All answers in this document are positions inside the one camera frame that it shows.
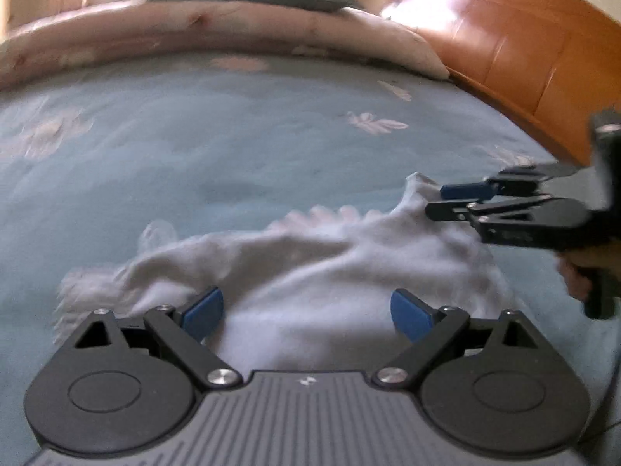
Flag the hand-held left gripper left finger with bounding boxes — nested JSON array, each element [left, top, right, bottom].
[[58, 286, 243, 390]]

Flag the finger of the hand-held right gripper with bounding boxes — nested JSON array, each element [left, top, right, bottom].
[[425, 195, 590, 234], [441, 164, 580, 202]]

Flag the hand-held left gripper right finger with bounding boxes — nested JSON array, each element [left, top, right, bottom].
[[373, 289, 566, 390]]

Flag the grey drawstring pants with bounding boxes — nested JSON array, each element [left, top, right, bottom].
[[51, 172, 522, 374]]

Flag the person's right hand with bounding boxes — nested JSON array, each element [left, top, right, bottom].
[[558, 245, 621, 302]]

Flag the wooden headboard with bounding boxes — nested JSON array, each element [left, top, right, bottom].
[[378, 0, 621, 168]]

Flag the teal floral bed sheet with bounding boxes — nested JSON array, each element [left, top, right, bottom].
[[0, 51, 621, 466]]

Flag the pink floral folded quilt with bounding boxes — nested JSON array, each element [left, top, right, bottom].
[[0, 0, 452, 90]]

